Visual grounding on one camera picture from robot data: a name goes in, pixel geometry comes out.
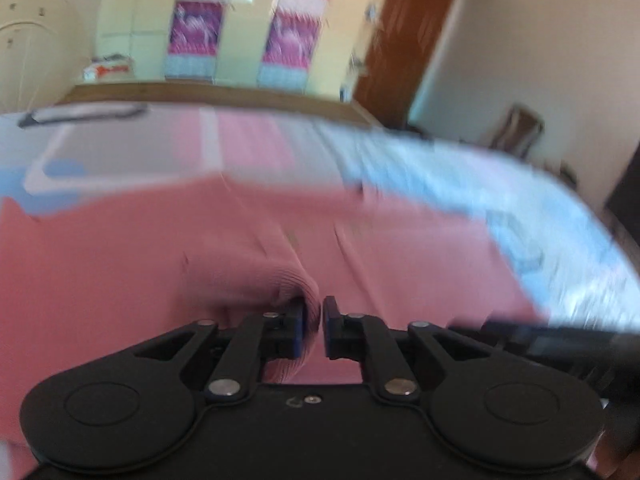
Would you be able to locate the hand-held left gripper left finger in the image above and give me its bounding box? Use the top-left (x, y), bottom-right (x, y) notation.
top-left (132, 297), bottom-right (307, 407)

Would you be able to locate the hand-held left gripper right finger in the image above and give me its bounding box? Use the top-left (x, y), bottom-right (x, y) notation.
top-left (322, 296), bottom-right (493, 407)

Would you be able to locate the pink knit garment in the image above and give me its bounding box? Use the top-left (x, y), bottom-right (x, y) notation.
top-left (0, 172), bottom-right (551, 480)

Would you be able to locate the wooden chair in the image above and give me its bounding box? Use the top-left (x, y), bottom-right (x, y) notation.
top-left (486, 102), bottom-right (546, 161)

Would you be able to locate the patterned pastel bed sheet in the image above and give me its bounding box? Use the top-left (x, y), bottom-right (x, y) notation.
top-left (0, 101), bottom-right (640, 333)

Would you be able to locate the brown wooden door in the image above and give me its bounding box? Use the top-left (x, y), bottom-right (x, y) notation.
top-left (352, 0), bottom-right (460, 130)

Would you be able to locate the white and orange box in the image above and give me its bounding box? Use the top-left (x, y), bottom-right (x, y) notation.
top-left (82, 54), bottom-right (134, 84)

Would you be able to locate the cream wardrobe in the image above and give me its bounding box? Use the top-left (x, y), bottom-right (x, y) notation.
top-left (95, 0), bottom-right (398, 98)

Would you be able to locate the cream round headboard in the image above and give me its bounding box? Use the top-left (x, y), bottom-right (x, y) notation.
top-left (0, 0), bottom-right (97, 112)

